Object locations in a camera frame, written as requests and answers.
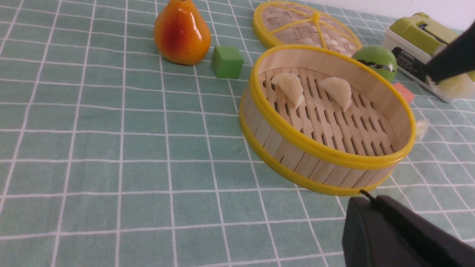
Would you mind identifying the green lidded white box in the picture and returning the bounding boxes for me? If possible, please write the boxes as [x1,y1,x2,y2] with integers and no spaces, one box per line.
[382,13,474,103]

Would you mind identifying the pale green dumpling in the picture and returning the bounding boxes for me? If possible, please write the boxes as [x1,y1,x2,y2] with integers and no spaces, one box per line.
[437,74,475,99]
[415,119,430,142]

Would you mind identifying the woven bamboo steamer lid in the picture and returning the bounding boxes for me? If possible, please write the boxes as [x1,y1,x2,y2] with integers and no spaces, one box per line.
[252,1,363,57]

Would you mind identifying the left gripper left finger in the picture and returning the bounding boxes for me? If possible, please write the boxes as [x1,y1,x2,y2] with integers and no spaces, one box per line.
[342,197,420,267]

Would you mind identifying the bamboo steamer tray yellow rim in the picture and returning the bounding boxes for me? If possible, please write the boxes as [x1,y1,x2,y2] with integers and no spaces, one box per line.
[239,44,416,196]

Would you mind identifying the orange foam cube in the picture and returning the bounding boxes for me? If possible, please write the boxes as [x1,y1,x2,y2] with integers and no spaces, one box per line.
[393,82,415,105]

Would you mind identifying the green toy apple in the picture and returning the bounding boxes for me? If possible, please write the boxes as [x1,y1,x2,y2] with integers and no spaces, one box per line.
[352,45,397,83]

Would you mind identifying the green foam cube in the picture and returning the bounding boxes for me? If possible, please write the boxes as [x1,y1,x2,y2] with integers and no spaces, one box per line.
[211,46,244,79]

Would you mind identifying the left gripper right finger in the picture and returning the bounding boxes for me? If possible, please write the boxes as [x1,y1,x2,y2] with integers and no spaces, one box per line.
[373,195,474,267]

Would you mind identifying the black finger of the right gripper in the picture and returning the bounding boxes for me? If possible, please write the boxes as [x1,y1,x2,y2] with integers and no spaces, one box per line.
[425,23,475,83]

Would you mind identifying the orange red toy pear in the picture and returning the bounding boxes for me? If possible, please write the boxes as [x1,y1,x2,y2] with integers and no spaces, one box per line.
[153,0,212,66]

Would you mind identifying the green checkered tablecloth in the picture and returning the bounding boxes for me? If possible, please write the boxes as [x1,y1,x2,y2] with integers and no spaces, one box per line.
[0,0,475,267]

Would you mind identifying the white dumpling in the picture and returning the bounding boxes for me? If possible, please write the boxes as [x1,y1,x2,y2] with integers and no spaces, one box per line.
[271,73,305,109]
[318,77,352,112]

